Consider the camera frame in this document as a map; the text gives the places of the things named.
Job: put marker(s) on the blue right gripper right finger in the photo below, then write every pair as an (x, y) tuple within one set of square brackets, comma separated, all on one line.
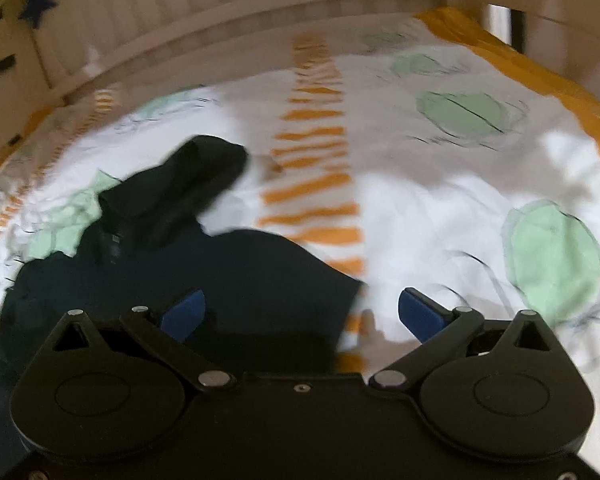
[(422, 316)]

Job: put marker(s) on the blue star decoration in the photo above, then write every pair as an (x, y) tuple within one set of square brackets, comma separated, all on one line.
[(33, 10)]

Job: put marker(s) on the cream wooden bed frame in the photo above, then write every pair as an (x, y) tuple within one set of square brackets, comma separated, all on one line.
[(230, 5)]

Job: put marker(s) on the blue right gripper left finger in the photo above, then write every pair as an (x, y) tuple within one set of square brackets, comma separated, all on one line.
[(185, 313)]

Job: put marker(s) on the black zip hoodie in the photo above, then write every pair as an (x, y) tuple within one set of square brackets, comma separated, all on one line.
[(270, 305)]

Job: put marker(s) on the white leaf-print bed sheet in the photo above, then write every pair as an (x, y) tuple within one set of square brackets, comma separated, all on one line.
[(415, 153)]

